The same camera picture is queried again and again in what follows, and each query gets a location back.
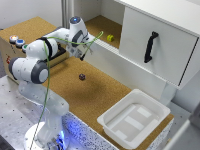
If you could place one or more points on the white cabinet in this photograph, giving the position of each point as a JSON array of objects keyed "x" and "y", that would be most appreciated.
[{"x": 156, "y": 10}]

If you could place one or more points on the white plastic box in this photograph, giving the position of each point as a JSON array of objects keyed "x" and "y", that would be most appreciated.
[{"x": 133, "y": 120}]

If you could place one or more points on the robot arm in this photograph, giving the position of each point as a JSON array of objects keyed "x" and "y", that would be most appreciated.
[{"x": 31, "y": 68}]

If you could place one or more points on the green button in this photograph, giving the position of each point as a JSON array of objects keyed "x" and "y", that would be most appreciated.
[{"x": 24, "y": 47}]

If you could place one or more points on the blue button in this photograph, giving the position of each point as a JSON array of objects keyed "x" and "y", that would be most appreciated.
[{"x": 20, "y": 42}]

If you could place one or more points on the wooden drawer box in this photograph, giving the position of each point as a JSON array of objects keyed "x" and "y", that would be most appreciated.
[{"x": 31, "y": 28}]

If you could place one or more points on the yellow block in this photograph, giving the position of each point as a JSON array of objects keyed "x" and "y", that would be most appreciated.
[{"x": 110, "y": 38}]

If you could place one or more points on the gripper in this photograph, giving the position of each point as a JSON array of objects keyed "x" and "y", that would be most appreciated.
[{"x": 77, "y": 49}]

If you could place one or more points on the red button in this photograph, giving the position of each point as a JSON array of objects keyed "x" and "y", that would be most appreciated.
[{"x": 13, "y": 38}]

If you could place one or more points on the purple block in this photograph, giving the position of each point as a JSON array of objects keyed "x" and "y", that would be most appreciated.
[{"x": 82, "y": 77}]

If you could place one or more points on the white sliding door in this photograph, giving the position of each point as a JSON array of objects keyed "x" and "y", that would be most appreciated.
[{"x": 133, "y": 36}]

